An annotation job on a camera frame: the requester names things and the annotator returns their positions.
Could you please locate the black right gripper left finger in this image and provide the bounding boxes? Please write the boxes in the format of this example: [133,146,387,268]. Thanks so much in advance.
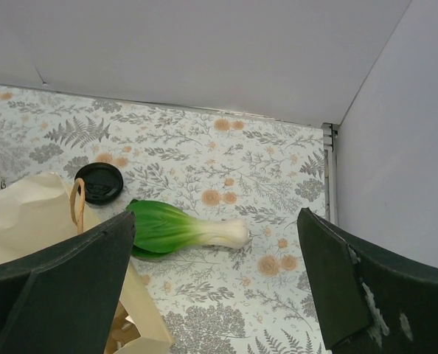
[0,212,135,353]

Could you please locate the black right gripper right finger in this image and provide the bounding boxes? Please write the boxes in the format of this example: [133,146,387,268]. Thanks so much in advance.
[296,209,438,353]

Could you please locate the brown paper bag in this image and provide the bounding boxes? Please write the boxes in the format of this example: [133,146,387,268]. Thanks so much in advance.
[0,173,174,353]

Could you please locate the black coffee lid stack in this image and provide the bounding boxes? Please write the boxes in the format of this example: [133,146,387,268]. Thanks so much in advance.
[74,162,124,206]

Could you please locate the floral patterned table mat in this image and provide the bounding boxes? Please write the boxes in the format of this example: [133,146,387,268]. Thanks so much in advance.
[0,86,326,353]

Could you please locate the green white bok choy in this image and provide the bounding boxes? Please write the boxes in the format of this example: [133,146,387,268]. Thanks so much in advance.
[125,199,251,259]

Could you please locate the aluminium frame rail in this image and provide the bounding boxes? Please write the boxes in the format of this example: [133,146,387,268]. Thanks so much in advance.
[321,123,338,225]

